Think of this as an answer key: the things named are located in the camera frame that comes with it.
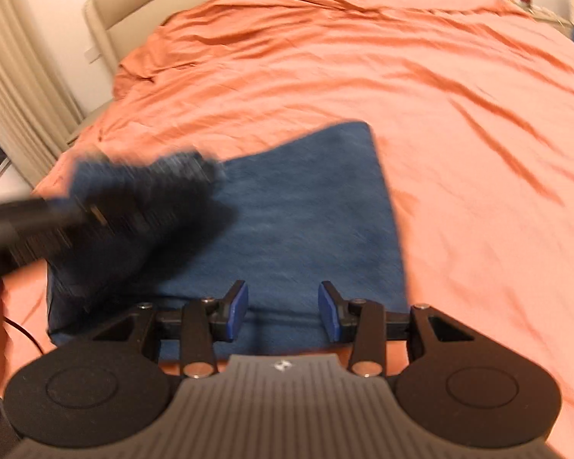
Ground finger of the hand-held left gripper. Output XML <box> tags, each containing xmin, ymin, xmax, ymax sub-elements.
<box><xmin>83</xmin><ymin>150</ymin><xmax>227</xmax><ymax>246</ymax></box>

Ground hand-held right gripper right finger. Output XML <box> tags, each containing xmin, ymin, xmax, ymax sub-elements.
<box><xmin>318</xmin><ymin>280</ymin><xmax>475</xmax><ymax>378</ymax></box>

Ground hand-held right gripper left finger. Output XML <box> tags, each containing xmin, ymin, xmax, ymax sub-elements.
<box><xmin>93</xmin><ymin>280</ymin><xmax>249</xmax><ymax>379</ymax></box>

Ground blue denim pants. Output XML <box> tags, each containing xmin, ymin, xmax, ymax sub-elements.
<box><xmin>45</xmin><ymin>121</ymin><xmax>411</xmax><ymax>351</ymax></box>

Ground beige nightstand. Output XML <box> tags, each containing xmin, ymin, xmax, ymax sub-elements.
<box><xmin>66</xmin><ymin>99</ymin><xmax>114</xmax><ymax>148</ymax></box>

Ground beige curtain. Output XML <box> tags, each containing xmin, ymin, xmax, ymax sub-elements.
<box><xmin>0</xmin><ymin>0</ymin><xmax>85</xmax><ymax>188</ymax></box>

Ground beige upholstered bed headboard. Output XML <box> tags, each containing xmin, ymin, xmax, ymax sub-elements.
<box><xmin>83</xmin><ymin>0</ymin><xmax>328</xmax><ymax>78</ymax></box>

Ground orange duvet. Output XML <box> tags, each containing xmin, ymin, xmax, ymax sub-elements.
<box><xmin>0</xmin><ymin>0</ymin><xmax>574</xmax><ymax>455</ymax></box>

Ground white nightstand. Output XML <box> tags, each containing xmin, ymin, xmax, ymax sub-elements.
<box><xmin>506</xmin><ymin>0</ymin><xmax>571</xmax><ymax>35</ymax></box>

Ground black cable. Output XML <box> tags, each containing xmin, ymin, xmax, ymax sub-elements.
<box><xmin>2</xmin><ymin>317</ymin><xmax>47</xmax><ymax>358</ymax></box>

